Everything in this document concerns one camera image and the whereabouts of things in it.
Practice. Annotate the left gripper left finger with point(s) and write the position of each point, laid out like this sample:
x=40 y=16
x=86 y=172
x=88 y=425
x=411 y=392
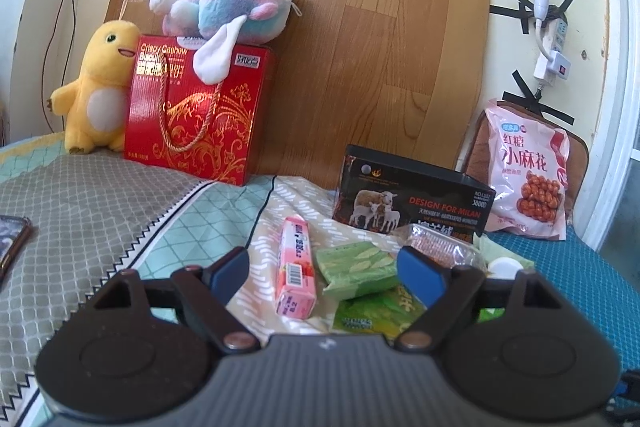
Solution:
x=203 y=294

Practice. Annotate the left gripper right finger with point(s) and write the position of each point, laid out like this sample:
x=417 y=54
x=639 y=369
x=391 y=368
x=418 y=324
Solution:
x=448 y=294

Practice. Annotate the clear cake pack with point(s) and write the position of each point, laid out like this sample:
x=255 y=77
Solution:
x=443 y=249

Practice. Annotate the bright green snack bag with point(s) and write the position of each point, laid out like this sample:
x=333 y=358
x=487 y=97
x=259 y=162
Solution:
x=388 y=313

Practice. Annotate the white plastic cup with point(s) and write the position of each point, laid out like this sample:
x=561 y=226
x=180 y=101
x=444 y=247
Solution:
x=504 y=268

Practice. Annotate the pink rectangular snack box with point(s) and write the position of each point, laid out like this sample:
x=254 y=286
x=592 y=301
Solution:
x=296 y=292

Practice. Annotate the light green leaf snack pack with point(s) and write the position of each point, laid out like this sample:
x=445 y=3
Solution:
x=355 y=270

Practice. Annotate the black open cardboard box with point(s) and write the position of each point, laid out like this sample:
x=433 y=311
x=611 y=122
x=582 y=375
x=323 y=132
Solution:
x=381 y=192

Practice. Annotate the blue checked cloth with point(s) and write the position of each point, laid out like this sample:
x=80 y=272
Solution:
x=589 y=282

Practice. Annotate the patterned patchwork bed sheet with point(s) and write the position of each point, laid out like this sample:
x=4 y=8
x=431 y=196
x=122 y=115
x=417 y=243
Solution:
x=94 y=216

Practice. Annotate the brown seat cushion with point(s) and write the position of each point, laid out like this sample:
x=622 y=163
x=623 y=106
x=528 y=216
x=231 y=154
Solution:
x=476 y=159

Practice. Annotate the pink fried dough snack bag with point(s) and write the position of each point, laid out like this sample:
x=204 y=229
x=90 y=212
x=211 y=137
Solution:
x=528 y=171

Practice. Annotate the red gift box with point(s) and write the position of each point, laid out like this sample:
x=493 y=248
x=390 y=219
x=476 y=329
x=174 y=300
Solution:
x=175 y=121

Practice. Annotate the smartphone with red case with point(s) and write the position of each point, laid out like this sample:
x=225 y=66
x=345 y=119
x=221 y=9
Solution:
x=14 y=233

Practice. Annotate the yellow duck plush toy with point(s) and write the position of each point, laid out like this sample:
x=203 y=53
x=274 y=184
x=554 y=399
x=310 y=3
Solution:
x=95 y=104

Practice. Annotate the wood pattern board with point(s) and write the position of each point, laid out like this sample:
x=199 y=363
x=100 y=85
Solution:
x=401 y=76

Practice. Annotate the pastel unicorn plush toy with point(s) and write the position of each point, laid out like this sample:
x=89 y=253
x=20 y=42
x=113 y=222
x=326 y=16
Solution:
x=222 y=24

